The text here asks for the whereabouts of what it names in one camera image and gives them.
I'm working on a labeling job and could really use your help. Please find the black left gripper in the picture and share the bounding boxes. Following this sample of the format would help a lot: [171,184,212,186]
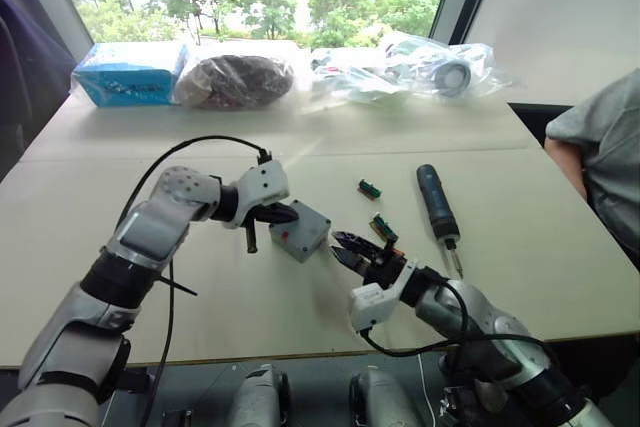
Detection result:
[242,199,301,255]

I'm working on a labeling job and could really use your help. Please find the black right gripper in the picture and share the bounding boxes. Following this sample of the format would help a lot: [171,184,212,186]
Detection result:
[329,230,409,291]

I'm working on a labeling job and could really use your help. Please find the grey plastic junction box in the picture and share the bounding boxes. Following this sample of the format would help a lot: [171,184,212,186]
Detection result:
[268,199,333,264]

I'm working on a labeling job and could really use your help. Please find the blue black electric screwdriver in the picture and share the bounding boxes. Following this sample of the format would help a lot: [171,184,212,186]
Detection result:
[416,163,465,280]

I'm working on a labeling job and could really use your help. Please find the green terminal block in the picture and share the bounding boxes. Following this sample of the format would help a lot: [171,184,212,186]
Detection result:
[357,178,382,200]
[368,213,400,244]

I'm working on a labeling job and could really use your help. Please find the black zip tie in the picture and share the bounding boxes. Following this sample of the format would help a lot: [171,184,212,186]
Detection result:
[158,272,200,297]

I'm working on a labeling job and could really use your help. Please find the brown stuff in plastic bag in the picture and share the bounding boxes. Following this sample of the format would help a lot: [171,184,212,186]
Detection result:
[173,53,297,111]

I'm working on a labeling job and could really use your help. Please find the grey rounded housing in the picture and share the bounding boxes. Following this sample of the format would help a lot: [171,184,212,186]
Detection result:
[227,364,292,427]
[348,365,419,427]

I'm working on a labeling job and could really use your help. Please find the clear bag of small parts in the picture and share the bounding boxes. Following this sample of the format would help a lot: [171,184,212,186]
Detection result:
[308,45,417,104]

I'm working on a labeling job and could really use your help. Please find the round silver part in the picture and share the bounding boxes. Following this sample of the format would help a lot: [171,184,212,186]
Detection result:
[432,58,474,99]

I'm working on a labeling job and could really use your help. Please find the clear bag with round part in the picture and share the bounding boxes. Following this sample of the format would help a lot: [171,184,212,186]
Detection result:
[382,30,519,104]

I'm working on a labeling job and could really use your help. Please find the blue carton in plastic bag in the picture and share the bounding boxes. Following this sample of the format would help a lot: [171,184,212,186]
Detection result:
[71,41,190,109]

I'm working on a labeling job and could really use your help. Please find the person in grey shirt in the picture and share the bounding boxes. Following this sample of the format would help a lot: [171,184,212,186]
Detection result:
[544,68,640,271]

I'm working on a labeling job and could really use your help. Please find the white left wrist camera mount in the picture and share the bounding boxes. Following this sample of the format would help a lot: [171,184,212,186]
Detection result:
[223,159,291,231]

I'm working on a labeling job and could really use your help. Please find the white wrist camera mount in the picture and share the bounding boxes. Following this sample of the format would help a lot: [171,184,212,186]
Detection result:
[223,159,291,231]
[348,259,419,334]

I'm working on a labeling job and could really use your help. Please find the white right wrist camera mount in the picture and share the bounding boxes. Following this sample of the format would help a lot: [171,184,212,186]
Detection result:
[348,259,419,334]

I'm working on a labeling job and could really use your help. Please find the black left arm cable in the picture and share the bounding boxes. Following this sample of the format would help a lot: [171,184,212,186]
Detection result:
[113,135,275,427]

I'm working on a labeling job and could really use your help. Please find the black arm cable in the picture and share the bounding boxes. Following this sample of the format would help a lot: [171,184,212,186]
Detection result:
[357,269,569,389]
[113,135,275,427]

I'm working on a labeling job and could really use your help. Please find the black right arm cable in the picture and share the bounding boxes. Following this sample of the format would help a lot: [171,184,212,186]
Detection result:
[357,269,569,389]

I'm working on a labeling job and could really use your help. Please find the thin white cord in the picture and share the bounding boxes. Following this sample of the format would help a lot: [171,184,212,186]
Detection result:
[416,350,442,427]

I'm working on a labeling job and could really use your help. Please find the black metal base bracket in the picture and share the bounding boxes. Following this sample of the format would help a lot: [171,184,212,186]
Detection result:
[438,380,502,427]

